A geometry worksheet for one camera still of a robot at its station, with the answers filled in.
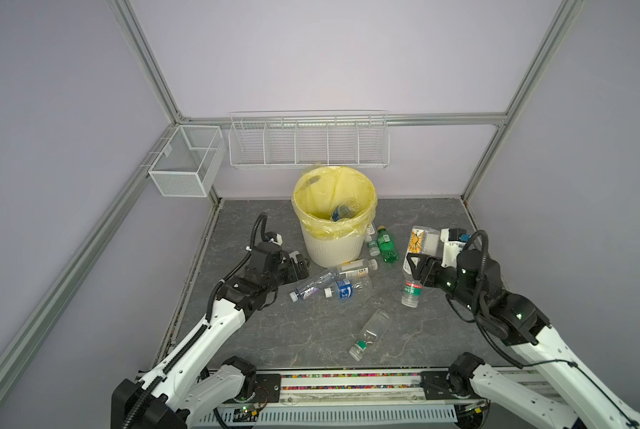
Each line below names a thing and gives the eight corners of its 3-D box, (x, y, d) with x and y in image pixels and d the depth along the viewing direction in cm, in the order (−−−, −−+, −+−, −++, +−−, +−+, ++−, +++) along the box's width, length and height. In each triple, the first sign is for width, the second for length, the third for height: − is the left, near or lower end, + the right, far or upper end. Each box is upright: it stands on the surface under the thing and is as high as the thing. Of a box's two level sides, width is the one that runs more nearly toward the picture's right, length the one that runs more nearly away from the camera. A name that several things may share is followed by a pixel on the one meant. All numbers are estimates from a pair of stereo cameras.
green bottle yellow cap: (385, 265, 101) (387, 257, 96) (372, 234, 110) (373, 225, 106) (396, 262, 101) (399, 254, 97) (382, 232, 111) (385, 223, 106)
